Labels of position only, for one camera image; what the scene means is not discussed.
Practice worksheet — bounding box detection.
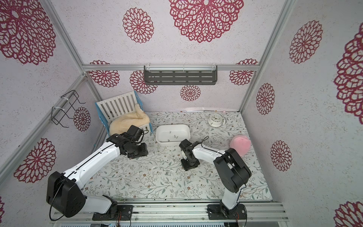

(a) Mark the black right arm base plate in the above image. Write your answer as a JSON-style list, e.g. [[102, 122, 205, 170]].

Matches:
[[207, 202, 247, 220]]

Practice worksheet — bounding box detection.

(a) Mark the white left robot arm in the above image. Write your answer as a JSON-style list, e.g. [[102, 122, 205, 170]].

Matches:
[[46, 125, 149, 220]]

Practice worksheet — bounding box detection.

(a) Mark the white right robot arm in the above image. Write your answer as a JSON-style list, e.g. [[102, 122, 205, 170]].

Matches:
[[179, 139, 251, 215]]

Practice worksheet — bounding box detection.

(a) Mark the white plastic storage box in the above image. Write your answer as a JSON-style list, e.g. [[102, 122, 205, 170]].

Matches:
[[156, 124, 191, 146]]

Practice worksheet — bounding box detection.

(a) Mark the white slatted blue basket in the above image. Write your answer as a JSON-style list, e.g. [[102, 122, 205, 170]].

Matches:
[[95, 91, 143, 136]]

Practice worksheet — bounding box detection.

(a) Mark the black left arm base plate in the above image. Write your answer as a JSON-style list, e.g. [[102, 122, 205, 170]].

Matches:
[[92, 204, 134, 221]]

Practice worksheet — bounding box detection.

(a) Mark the beige plush cloth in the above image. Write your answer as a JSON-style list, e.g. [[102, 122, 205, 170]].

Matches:
[[109, 104, 150, 136]]

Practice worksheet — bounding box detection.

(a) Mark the black wire wall rack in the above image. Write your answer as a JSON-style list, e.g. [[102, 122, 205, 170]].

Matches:
[[50, 89, 85, 128]]

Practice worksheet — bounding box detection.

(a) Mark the white alarm clock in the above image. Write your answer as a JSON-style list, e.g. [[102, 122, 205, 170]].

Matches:
[[208, 113, 226, 128]]

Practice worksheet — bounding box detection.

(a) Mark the dark grey wall shelf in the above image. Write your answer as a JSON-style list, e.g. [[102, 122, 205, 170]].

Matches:
[[144, 65, 218, 86]]

